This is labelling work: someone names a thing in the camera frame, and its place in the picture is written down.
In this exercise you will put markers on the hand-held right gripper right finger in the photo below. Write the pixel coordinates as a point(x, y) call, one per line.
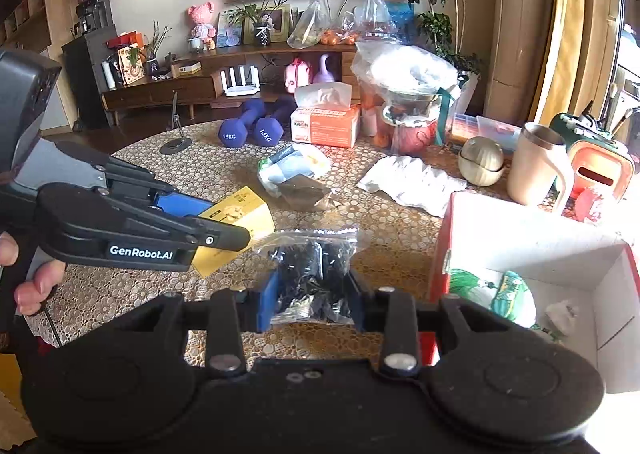
point(359, 306)

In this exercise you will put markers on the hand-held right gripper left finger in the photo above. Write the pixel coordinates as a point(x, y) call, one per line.
point(265, 304)

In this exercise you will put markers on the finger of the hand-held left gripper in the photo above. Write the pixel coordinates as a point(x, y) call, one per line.
point(220, 238)
point(185, 205)

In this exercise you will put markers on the yellow cardboard box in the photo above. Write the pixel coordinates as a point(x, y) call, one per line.
point(245, 214)

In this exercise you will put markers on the clear bag of black screws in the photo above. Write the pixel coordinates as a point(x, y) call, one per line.
point(310, 264)

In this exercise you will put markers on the white cardboard box red outside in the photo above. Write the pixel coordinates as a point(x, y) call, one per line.
point(525, 244)

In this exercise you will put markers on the person's left hand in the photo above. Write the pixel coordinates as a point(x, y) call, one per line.
point(40, 284)

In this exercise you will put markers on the black phone stand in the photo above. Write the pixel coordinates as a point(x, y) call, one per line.
point(175, 144)

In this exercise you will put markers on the blue dumbbell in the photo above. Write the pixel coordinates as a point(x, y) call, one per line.
point(270, 124)
point(237, 126)

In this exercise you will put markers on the plastic bag of packets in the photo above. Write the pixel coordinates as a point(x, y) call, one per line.
point(295, 179)

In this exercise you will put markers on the white item with green tassel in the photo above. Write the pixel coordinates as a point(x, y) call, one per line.
point(470, 291)

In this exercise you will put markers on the wooden television cabinet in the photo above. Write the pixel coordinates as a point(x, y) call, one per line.
point(165, 86)

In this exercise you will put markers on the white router with antennas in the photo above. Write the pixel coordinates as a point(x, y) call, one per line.
point(241, 84)

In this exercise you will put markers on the white crumpled cloth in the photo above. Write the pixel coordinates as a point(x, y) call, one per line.
point(410, 179)

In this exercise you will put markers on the wooden board with plant picture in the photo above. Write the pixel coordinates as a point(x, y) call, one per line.
point(131, 66)

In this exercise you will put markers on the dark tall cabinet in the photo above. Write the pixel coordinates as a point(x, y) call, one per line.
point(85, 79)

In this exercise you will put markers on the orange tissue box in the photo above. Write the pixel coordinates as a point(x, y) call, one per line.
point(327, 126)

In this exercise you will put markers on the green patterned pouch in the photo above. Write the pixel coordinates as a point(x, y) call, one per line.
point(515, 296)

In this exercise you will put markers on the pink small backpack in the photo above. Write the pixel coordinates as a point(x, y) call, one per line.
point(297, 74)

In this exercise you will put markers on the clear gift bag green ribbon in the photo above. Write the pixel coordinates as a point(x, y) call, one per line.
point(412, 134)

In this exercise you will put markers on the pink plush doll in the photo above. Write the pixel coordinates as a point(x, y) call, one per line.
point(201, 24)

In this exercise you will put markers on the patterned small plant pot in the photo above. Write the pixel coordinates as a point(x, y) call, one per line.
point(261, 36)

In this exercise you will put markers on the beige round lidded bowl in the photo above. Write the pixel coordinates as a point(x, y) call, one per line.
point(480, 159)

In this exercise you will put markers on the purple swan figure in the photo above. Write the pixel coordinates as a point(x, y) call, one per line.
point(326, 74)

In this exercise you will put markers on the crumpled white tissue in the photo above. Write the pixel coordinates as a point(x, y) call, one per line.
point(560, 316)

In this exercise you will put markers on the black coffee maker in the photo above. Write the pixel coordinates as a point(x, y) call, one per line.
point(92, 14)

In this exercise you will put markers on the clear bag with vegetables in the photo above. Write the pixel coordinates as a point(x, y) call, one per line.
point(305, 26)

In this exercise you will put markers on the clear plastic storage box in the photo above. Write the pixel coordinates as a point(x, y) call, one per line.
point(492, 131)

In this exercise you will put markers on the clear bag of oranges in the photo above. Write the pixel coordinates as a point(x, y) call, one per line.
point(345, 31)

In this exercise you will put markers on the large clear plastic bag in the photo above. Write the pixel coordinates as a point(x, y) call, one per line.
point(405, 69)

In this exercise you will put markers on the red fluffy plush fruit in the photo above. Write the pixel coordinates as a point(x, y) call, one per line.
point(595, 206)

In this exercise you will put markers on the orange and green case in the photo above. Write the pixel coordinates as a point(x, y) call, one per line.
point(600, 159)

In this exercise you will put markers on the tall green houseplant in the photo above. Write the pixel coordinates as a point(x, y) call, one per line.
point(435, 24)

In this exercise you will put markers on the yellow curtain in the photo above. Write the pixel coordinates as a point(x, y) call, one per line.
point(567, 9)

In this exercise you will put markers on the green photo frame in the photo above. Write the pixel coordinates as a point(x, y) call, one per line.
point(280, 24)

